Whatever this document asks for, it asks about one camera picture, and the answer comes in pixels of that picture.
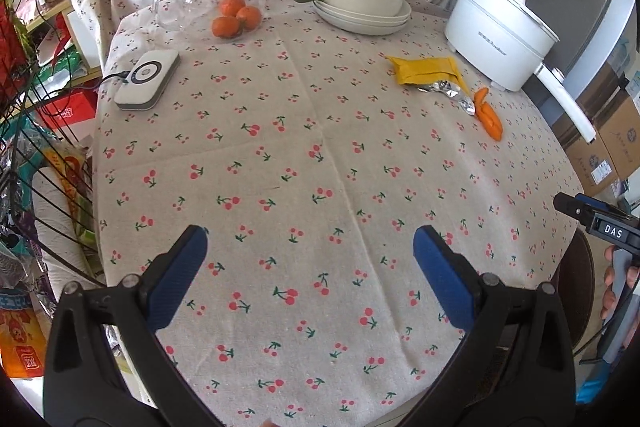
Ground red box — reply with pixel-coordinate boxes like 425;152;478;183
37;88;98;142

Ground crumpled silver foil wrapper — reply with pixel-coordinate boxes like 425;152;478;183
417;79;476;115

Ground yellow snack packet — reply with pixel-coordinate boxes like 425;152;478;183
385;55;468;95

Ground stacked white plates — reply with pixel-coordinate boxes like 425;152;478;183
314;0;412;36

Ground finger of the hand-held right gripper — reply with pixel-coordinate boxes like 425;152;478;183
553;194;593;228
575;193;621;215

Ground orange snack bag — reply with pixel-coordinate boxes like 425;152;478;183
0;292;52;379

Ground black wire rack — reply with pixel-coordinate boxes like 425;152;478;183
0;72;103;288

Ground cherry print tablecloth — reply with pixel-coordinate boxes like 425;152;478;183
72;0;586;427

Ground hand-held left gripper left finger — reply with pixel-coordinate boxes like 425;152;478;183
42;224;208;427

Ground brown cardboard box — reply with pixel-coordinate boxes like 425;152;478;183
597;57;640;168
562;107;631;198

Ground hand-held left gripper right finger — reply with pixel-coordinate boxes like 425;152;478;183
400;224;581;427

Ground white electric cooking pot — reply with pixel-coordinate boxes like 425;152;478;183
445;0;598;144

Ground white wireless charger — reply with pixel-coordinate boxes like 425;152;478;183
114;49;181;112

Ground grey refrigerator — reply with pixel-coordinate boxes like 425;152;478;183
547;0;640;108

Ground white paper towel roll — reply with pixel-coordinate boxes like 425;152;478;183
30;179;96;278

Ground black charger cable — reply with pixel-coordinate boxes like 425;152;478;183
42;72;132;108

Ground person's right hand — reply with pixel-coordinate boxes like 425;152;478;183
602;246;640;320

